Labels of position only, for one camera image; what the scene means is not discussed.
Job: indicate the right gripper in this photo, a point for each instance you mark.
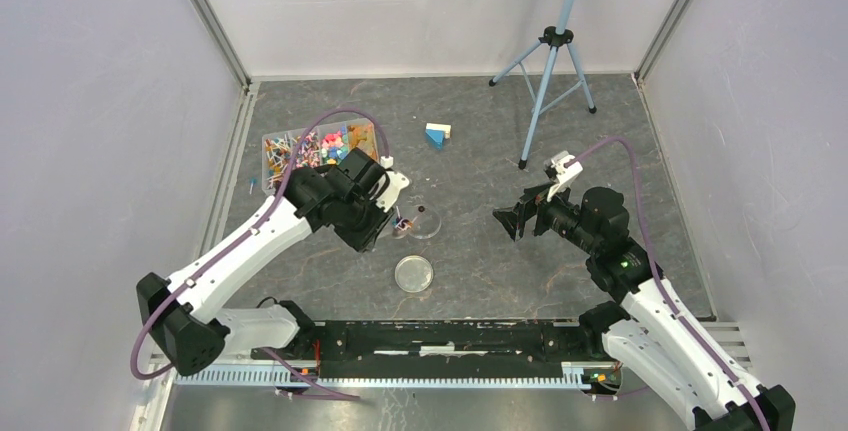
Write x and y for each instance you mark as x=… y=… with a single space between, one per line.
x=513 y=218

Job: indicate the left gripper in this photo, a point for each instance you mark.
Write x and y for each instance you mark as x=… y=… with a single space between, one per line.
x=362 y=240

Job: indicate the clear plastic scoop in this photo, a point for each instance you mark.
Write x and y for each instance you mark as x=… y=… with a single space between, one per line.
x=402 y=226

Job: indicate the clear round dish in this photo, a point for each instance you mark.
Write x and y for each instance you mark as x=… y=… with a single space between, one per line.
x=425 y=221

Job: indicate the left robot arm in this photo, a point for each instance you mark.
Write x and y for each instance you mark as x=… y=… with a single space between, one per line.
x=186 y=314

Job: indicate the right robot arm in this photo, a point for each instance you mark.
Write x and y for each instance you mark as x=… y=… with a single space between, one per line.
x=645 y=326

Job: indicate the round clear lid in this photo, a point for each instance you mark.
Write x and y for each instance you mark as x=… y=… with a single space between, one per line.
x=413 y=274

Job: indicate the clear compartment candy box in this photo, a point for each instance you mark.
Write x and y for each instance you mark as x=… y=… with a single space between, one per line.
x=328 y=143

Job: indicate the blue white block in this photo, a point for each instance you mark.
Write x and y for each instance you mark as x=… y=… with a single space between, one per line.
x=438 y=135

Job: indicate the blue tripod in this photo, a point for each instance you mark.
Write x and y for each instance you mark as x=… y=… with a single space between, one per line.
x=555 y=37

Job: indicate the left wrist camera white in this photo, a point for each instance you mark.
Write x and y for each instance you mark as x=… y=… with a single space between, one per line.
x=391 y=186

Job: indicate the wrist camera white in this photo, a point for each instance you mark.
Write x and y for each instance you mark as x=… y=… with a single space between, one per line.
x=391 y=186
x=562 y=170

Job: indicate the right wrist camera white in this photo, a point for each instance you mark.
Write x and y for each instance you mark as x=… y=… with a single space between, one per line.
x=562 y=170

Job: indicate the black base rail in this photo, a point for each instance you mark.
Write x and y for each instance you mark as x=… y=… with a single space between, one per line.
x=459 y=353

